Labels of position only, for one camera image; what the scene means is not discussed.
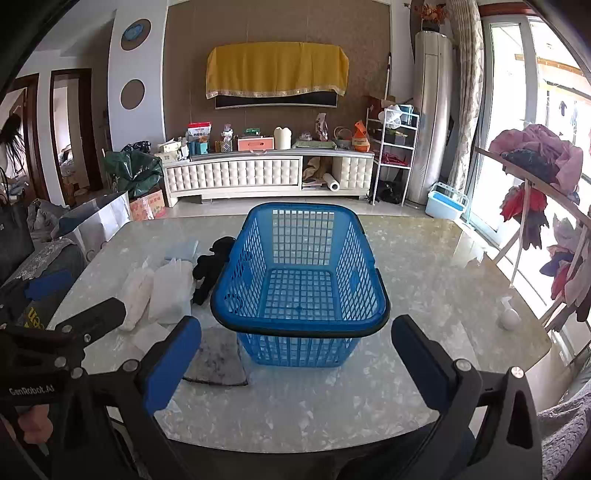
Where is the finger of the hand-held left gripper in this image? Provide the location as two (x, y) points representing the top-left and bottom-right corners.
(25, 270), (74, 301)
(54, 298), (127, 343)

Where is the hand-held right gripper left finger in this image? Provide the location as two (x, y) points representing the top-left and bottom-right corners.
(55, 315), (204, 480)

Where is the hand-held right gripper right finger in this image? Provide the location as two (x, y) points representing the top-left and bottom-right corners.
(391, 315), (543, 480)

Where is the white quilted garment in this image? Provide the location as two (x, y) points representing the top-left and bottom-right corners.
(119, 265), (155, 332)

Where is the white sheer garment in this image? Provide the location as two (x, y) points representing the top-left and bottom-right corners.
(148, 258), (197, 324)

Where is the black cloth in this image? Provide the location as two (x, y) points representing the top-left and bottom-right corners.
(191, 236), (237, 305)

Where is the blue plastic basket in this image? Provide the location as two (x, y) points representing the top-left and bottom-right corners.
(211, 202), (391, 367)

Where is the person's left hand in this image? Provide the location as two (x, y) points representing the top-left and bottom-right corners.
(0, 405), (52, 459)

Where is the grey lace cover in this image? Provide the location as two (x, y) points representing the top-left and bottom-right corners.
(9, 237), (86, 287)

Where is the white tissue paper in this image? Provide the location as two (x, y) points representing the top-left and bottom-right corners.
(130, 322), (174, 352)

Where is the black handbag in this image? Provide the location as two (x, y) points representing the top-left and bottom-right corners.
(0, 168), (35, 282)

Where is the white shopping bag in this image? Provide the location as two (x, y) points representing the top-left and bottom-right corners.
(58, 191), (132, 259)

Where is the white spray bottle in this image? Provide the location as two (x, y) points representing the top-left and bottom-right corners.
(496, 295), (520, 330)

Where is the light blue cloth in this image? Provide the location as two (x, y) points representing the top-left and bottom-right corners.
(164, 239), (199, 264)

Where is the pink printed cardboard box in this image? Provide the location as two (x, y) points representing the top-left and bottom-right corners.
(129, 190), (167, 221)

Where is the green plastic bag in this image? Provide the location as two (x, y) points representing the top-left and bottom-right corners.
(102, 150), (164, 199)

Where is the light blue plastic bin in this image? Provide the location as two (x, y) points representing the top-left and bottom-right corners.
(425, 182), (471, 221)

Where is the grey knitted cloth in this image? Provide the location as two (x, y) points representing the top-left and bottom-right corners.
(538, 383), (591, 480)

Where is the black bag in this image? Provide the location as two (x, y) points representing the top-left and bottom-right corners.
(376, 181), (404, 205)

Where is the red garment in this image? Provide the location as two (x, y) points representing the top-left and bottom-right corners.
(501, 185), (548, 222)

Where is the white padded television cabinet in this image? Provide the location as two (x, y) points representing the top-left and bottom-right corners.
(161, 148), (376, 208)

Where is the white metal shelf rack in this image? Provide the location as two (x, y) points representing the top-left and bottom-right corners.
(366, 105), (420, 206)

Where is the wooden drying rack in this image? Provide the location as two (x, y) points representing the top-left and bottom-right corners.
(475, 147), (591, 365)

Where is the dark blue garment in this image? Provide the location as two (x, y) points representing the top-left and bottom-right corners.
(502, 150), (559, 183)

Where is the orange bag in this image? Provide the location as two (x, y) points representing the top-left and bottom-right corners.
(352, 121), (372, 153)

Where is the white standing air conditioner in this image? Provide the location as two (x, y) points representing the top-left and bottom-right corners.
(406, 31), (455, 206)

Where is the white plastic bag on rack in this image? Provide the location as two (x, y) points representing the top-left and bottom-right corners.
(379, 104), (402, 129)

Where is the pink garment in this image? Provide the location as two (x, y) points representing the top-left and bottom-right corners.
(489, 124), (585, 195)

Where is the black television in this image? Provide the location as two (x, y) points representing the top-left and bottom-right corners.
(215, 90), (338, 110)

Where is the patterned curtain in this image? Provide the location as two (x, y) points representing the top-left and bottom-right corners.
(448, 0), (485, 195)

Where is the yellow television cover cloth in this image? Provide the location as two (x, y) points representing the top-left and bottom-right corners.
(205, 42), (350, 100)

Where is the artificial flower decoration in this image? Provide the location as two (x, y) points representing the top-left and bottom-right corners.
(413, 4), (451, 32)

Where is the plain round wall decoration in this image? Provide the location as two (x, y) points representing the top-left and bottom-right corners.
(120, 79), (146, 110)

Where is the round wall decoration blue flower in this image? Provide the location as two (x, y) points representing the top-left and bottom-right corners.
(121, 19), (152, 51)

